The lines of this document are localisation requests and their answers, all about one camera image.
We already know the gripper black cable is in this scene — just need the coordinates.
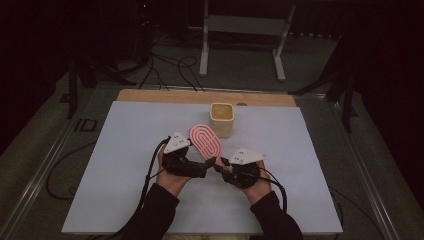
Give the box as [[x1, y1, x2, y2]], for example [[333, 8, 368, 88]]
[[259, 166, 289, 214], [139, 136, 172, 214]]

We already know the person's right hand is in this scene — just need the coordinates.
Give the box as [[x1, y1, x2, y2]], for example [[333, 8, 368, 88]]
[[240, 159, 273, 205]]

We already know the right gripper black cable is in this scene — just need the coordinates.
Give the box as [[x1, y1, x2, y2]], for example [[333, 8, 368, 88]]
[[259, 166, 289, 214]]

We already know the pink hairbrush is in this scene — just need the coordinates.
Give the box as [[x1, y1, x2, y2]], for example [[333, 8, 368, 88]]
[[189, 123, 231, 170]]

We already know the black floor cable bundle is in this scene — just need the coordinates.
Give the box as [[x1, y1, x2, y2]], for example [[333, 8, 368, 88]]
[[138, 49, 206, 93]]

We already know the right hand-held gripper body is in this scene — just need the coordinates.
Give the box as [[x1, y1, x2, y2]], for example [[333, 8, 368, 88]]
[[221, 147, 268, 190]]

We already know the white table cover sheet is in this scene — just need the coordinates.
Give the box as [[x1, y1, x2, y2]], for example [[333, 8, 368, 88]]
[[60, 100, 344, 236]]

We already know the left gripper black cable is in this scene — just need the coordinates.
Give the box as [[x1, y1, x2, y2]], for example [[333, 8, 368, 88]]
[[139, 136, 172, 214]]

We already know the black tripod stand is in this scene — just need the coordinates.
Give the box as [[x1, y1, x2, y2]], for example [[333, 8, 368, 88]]
[[288, 33, 360, 134]]

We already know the grey metal stand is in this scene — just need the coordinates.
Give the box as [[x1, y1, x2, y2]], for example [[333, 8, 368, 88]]
[[198, 0, 297, 83]]

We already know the small wooden box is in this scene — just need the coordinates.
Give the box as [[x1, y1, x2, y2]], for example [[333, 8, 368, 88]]
[[209, 102, 235, 140]]

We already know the wooden table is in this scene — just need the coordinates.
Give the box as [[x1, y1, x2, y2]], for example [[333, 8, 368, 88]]
[[116, 88, 297, 108]]

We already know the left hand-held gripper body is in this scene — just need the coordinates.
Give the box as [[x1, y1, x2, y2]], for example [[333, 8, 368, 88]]
[[161, 131, 208, 179]]

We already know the thin black floor cable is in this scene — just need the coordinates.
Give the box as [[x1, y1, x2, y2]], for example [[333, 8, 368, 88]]
[[45, 141, 98, 202], [328, 185, 388, 240]]

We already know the metal floor rail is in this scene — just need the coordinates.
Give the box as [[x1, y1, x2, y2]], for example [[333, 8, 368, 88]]
[[0, 84, 101, 240], [296, 93, 424, 240]]

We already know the person's left hand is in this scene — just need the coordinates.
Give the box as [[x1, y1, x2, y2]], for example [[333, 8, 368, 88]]
[[155, 145, 193, 198]]

